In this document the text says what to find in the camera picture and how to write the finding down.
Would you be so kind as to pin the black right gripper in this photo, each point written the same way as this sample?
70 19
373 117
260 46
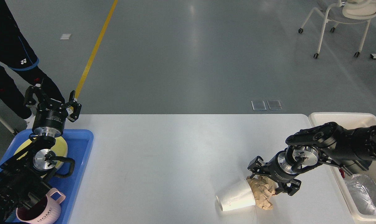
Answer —
279 170

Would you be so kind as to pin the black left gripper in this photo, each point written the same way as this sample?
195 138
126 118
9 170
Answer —
49 120

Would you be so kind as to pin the brown paper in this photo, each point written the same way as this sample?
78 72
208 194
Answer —
263 188

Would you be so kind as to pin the white paper cup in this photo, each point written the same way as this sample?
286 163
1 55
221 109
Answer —
238 195

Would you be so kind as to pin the yellow plastic plate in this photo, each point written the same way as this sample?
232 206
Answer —
60 146

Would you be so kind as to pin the silver foil bag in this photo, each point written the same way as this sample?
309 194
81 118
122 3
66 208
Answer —
363 192

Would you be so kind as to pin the pink HOME mug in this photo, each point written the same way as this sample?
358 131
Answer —
46 211

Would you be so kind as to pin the crushed red soda can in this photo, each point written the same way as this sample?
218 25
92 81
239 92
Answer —
342 173

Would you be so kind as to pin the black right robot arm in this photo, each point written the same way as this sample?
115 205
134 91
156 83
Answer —
329 144

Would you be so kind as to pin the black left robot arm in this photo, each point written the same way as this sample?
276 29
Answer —
24 177

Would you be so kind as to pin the blue plastic tray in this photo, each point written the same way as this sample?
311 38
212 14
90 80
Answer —
79 142

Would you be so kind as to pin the white chair leg left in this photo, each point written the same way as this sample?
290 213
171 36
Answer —
7 126

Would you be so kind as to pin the white floor marker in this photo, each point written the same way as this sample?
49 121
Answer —
65 36

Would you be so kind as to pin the person in black jacket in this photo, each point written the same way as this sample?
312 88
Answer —
17 54

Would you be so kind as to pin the clear floor plate right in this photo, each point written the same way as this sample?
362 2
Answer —
274 105

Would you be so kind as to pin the clear floor plate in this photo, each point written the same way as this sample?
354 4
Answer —
274 105
258 105

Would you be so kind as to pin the clear floor plate left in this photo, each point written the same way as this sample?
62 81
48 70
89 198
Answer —
258 105

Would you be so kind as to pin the beige plastic bin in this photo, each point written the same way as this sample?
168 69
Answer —
349 121

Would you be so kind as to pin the white office chair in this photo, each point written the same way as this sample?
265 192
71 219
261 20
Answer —
343 12

